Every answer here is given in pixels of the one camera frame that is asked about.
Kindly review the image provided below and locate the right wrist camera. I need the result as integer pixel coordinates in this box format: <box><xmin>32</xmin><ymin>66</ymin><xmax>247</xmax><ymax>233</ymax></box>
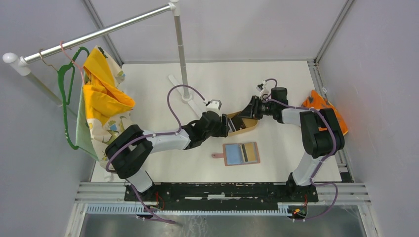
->
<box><xmin>256</xmin><ymin>80</ymin><xmax>269</xmax><ymax>101</ymax></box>

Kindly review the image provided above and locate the metal clothes rack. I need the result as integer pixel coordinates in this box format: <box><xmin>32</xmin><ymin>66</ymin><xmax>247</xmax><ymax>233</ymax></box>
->
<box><xmin>2</xmin><ymin>0</ymin><xmax>188</xmax><ymax>107</ymax></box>

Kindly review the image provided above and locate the black card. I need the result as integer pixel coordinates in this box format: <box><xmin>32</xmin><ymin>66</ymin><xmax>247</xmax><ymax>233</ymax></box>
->
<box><xmin>228</xmin><ymin>116</ymin><xmax>246</xmax><ymax>132</ymax></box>

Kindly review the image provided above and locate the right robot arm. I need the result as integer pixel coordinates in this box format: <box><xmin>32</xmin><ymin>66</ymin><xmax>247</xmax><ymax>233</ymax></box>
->
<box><xmin>238</xmin><ymin>87</ymin><xmax>344</xmax><ymax>201</ymax></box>

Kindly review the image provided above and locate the green hanger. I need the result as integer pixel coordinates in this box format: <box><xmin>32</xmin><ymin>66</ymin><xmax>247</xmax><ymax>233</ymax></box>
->
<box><xmin>57</xmin><ymin>46</ymin><xmax>89</xmax><ymax>150</ymax></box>

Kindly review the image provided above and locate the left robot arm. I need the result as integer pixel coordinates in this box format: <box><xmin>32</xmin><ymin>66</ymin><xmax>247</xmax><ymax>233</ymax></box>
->
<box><xmin>105</xmin><ymin>111</ymin><xmax>229</xmax><ymax>201</ymax></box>

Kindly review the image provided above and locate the yellow dinosaur print garment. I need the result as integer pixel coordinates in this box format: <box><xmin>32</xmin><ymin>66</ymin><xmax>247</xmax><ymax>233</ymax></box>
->
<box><xmin>76</xmin><ymin>46</ymin><xmax>135</xmax><ymax>171</ymax></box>

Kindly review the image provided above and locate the orange cloth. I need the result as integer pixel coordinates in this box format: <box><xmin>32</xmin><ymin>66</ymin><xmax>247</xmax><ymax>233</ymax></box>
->
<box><xmin>301</xmin><ymin>90</ymin><xmax>348</xmax><ymax>135</ymax></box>

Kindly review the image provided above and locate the brown wire hanger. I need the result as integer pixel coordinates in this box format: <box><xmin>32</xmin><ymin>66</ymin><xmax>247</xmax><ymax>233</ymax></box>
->
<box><xmin>38</xmin><ymin>49</ymin><xmax>59</xmax><ymax>73</ymax></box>

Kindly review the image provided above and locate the white cable duct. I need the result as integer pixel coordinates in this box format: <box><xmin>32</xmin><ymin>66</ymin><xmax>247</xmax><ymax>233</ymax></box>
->
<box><xmin>86</xmin><ymin>204</ymin><xmax>292</xmax><ymax>217</ymax></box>

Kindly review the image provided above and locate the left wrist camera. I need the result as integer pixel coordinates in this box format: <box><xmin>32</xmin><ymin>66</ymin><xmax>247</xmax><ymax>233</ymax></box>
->
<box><xmin>206</xmin><ymin>99</ymin><xmax>222</xmax><ymax>112</ymax></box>

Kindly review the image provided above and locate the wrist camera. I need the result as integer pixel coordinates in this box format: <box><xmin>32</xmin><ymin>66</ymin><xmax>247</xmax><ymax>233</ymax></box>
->
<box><xmin>206</xmin><ymin>99</ymin><xmax>222</xmax><ymax>112</ymax></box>
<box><xmin>256</xmin><ymin>80</ymin><xmax>269</xmax><ymax>101</ymax></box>

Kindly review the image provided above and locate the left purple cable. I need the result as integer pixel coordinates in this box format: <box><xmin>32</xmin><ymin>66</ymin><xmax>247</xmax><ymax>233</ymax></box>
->
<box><xmin>105</xmin><ymin>85</ymin><xmax>207</xmax><ymax>225</ymax></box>

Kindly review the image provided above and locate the pink hanger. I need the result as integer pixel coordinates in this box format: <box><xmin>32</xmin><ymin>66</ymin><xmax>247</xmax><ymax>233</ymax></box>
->
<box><xmin>59</xmin><ymin>41</ymin><xmax>85</xmax><ymax>87</ymax></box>

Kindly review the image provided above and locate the tan oval tray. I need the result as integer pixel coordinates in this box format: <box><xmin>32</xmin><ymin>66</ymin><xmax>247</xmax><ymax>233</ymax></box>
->
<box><xmin>227</xmin><ymin>112</ymin><xmax>258</xmax><ymax>137</ymax></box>

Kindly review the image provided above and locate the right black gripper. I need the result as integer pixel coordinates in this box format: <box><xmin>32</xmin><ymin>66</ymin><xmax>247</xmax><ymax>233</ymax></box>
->
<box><xmin>238</xmin><ymin>96</ymin><xmax>275</xmax><ymax>120</ymax></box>

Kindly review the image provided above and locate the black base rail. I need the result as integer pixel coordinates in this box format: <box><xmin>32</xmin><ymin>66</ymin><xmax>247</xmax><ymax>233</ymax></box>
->
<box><xmin>139</xmin><ymin>182</ymin><xmax>319</xmax><ymax>211</ymax></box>

